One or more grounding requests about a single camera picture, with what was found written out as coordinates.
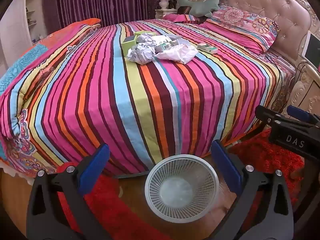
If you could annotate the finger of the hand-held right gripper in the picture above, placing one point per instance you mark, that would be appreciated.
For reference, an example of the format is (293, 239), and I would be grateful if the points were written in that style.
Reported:
(300, 113)
(268, 116)

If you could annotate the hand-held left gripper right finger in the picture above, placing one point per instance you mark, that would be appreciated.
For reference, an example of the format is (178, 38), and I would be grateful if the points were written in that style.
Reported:
(227, 165)

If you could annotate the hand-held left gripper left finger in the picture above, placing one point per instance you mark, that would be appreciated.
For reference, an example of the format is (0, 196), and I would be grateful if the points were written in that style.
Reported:
(92, 170)

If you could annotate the white mesh plastic basket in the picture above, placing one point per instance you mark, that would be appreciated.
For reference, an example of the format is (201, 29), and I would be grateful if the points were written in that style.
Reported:
(172, 170)

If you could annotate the white and green carton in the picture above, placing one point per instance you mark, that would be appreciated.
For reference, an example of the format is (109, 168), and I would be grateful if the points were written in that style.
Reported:
(207, 48)

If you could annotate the white plastic bag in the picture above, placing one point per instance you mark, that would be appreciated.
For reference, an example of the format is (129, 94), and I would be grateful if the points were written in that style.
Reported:
(177, 53)

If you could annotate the white barcode packet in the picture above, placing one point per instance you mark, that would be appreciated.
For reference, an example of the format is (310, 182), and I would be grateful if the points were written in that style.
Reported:
(166, 46)

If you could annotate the large white paper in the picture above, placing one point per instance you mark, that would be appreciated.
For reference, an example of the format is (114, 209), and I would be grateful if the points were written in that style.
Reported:
(141, 53)

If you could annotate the green box with dark face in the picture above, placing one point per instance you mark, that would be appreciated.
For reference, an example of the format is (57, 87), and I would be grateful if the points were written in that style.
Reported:
(128, 43)

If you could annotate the small white paper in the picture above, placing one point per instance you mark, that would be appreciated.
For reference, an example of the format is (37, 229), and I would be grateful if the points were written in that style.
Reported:
(145, 39)

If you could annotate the light green box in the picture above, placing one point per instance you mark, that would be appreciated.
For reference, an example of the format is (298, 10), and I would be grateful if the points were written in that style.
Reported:
(143, 33)

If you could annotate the cream ornate nightstand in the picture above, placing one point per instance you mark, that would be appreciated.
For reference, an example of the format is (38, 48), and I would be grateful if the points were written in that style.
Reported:
(305, 90)

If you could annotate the red shaggy rug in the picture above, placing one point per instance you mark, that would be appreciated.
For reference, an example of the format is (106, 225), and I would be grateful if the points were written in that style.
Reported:
(265, 155)
(100, 200)

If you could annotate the white power strip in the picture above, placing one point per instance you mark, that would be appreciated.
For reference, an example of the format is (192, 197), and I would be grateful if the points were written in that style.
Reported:
(285, 63)

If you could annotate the white framed tablet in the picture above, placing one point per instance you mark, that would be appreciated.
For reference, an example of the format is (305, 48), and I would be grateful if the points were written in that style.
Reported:
(312, 48)

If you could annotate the striped bed cover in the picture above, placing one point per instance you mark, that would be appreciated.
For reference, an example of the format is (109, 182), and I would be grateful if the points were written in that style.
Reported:
(150, 105)

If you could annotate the floral pink pillow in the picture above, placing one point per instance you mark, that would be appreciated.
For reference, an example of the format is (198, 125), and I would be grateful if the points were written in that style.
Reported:
(245, 22)

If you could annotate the tufted beige headboard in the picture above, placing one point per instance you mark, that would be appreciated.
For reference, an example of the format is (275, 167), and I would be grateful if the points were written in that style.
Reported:
(270, 2)

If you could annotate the striped pink pillow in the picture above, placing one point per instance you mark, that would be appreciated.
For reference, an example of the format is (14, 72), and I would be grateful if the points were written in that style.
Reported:
(182, 17)

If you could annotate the green plush toy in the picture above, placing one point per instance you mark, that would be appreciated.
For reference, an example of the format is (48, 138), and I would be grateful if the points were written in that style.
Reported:
(200, 3)

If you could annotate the orange patterned quilt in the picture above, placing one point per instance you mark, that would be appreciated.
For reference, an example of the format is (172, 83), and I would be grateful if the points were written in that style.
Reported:
(37, 47)

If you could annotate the cream carved nightstand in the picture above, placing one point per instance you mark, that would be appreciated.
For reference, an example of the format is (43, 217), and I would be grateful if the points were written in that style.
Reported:
(165, 13)

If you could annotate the white vase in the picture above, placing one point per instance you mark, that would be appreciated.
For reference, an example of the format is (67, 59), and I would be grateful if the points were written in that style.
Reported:
(164, 4)

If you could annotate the white shelf cabinet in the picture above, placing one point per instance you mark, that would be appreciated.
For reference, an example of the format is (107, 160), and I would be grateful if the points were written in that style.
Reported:
(17, 25)

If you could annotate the purple curtain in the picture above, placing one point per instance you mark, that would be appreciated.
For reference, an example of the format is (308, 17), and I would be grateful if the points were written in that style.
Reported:
(105, 2)

